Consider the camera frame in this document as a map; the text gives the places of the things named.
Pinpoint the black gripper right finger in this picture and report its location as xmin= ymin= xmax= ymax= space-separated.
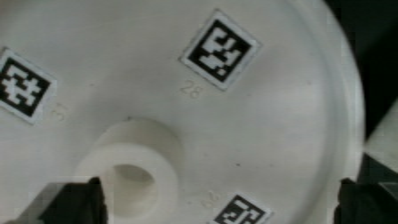
xmin=332 ymin=179 xmax=398 ymax=224

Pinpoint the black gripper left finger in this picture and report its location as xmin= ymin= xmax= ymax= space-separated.
xmin=16 ymin=177 xmax=108 ymax=224

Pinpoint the white round table top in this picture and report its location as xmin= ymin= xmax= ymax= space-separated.
xmin=0 ymin=0 xmax=364 ymax=224

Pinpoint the white L-shaped fence rail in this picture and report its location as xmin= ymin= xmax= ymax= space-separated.
xmin=366 ymin=109 xmax=398 ymax=166

